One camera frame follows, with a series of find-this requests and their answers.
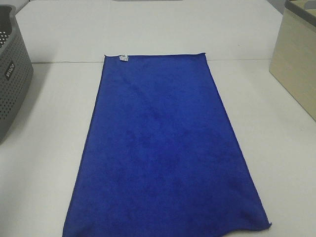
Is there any blue microfibre towel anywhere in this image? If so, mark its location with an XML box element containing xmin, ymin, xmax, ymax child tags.
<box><xmin>62</xmin><ymin>53</ymin><xmax>271</xmax><ymax>237</ymax></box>

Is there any beige storage box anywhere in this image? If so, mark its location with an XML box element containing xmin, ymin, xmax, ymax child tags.
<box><xmin>269</xmin><ymin>0</ymin><xmax>316</xmax><ymax>119</ymax></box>

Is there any grey perforated plastic basket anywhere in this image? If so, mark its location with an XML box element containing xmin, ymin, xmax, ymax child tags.
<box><xmin>0</xmin><ymin>4</ymin><xmax>34</xmax><ymax>140</ymax></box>

